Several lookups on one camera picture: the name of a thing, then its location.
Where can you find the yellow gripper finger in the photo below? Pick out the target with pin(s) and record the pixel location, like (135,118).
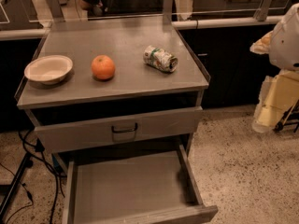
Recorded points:
(277,95)
(262,46)

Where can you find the orange fruit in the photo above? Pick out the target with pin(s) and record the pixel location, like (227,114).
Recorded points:
(103,67)

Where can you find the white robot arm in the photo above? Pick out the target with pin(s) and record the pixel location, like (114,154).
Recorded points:
(284,45)

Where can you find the upper grey drawer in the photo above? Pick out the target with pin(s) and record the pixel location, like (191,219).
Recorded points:
(109,131)

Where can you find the grey metal drawer cabinet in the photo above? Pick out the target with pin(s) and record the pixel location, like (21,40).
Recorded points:
(117,102)

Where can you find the open middle grey drawer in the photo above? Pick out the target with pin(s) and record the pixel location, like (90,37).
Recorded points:
(139,185)

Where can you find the crushed white green can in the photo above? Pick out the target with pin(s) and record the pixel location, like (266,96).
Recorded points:
(160,59)

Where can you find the white bowl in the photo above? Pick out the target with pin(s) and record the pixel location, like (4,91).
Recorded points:
(48,70)

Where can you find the black metal stand leg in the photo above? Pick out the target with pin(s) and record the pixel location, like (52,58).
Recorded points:
(9,190)

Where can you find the wheeled cart frame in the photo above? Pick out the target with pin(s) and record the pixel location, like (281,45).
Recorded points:
(290,117)

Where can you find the white horizontal rail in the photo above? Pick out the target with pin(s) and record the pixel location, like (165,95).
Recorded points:
(218,23)

